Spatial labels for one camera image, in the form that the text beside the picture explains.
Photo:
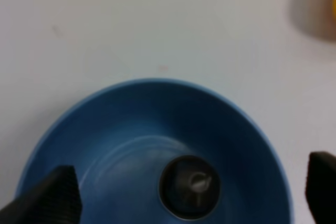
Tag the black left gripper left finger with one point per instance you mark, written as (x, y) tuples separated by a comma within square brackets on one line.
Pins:
[(55, 199)]

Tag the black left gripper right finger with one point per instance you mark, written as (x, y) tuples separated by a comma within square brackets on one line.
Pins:
[(320, 187)]

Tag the dark round capsule object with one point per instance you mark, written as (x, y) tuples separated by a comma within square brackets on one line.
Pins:
[(189, 187)]

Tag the blue plastic bowl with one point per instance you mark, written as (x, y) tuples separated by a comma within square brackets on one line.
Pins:
[(121, 139)]

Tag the blurry beige yellow container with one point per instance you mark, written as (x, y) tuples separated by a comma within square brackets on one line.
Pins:
[(313, 18)]

